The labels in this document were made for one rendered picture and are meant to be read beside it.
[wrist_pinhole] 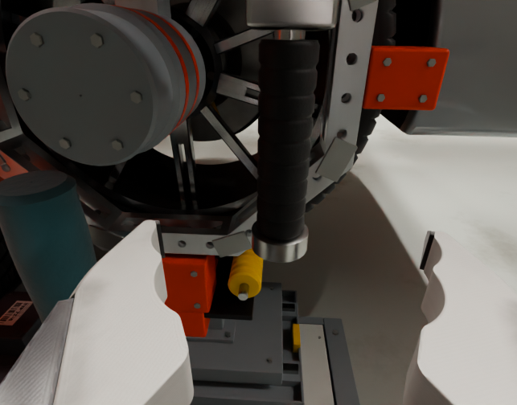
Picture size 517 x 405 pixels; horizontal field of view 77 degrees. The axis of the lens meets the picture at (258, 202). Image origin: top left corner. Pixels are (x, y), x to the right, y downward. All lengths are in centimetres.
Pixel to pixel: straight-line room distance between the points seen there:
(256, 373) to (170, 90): 65
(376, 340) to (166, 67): 108
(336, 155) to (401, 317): 97
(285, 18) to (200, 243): 39
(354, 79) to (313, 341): 82
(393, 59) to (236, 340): 69
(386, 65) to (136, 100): 28
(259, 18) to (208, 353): 76
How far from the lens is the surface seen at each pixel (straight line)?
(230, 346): 86
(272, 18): 20
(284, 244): 23
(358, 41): 43
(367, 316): 130
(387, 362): 119
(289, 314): 101
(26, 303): 79
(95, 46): 31
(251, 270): 57
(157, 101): 30
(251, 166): 56
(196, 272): 55
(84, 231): 47
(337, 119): 44
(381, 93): 44
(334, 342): 108
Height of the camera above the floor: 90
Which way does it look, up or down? 28 degrees down
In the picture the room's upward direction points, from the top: 1 degrees clockwise
